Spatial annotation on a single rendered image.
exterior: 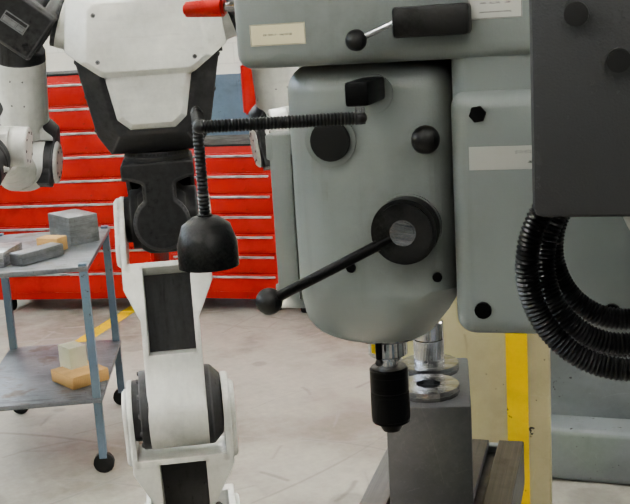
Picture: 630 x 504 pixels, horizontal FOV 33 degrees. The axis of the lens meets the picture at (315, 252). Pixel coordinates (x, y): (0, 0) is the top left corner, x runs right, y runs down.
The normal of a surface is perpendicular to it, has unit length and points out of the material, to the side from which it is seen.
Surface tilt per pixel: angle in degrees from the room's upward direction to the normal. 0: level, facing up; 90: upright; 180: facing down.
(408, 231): 90
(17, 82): 106
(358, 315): 118
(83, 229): 90
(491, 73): 90
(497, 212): 90
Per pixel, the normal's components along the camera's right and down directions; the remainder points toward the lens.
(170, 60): 0.13, 0.21
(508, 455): -0.06, -0.97
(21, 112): 0.04, 0.47
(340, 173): -0.26, 0.22
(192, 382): 0.09, -0.21
